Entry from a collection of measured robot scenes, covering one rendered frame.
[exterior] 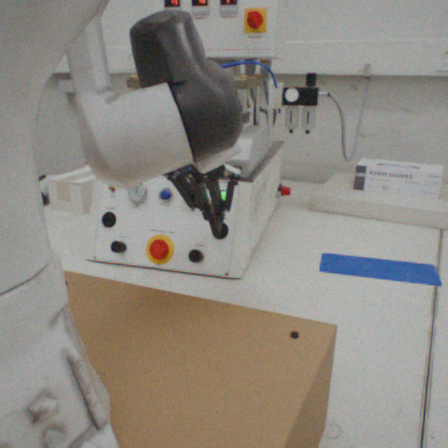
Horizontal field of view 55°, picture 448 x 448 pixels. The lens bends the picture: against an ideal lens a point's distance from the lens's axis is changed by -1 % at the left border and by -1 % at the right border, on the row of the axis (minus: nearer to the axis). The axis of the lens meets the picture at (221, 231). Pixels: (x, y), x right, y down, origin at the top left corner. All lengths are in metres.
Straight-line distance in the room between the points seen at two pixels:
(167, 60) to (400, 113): 1.08
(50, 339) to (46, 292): 0.03
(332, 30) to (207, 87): 1.08
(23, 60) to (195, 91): 0.24
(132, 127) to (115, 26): 1.48
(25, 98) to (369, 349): 0.56
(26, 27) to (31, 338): 0.18
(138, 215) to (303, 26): 0.91
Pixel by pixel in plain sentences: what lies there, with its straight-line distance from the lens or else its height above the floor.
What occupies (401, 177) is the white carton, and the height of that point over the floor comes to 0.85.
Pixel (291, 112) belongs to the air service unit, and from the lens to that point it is 1.12.
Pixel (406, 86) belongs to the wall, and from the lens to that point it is 1.48.
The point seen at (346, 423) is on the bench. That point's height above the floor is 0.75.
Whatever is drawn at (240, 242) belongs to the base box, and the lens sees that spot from 0.83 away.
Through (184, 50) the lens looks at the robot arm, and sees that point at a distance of 0.50.
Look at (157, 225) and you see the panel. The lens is 0.88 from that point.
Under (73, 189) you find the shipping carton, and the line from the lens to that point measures 1.24.
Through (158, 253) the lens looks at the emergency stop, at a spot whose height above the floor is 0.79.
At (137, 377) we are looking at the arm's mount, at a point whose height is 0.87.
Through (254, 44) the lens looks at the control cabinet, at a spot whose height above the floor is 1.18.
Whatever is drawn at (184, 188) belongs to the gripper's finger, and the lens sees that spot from 0.73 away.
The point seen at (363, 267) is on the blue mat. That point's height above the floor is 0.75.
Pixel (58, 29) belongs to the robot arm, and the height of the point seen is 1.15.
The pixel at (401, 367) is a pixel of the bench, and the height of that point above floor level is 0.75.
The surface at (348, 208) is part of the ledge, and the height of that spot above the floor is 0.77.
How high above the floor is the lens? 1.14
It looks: 21 degrees down
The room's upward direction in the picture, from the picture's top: straight up
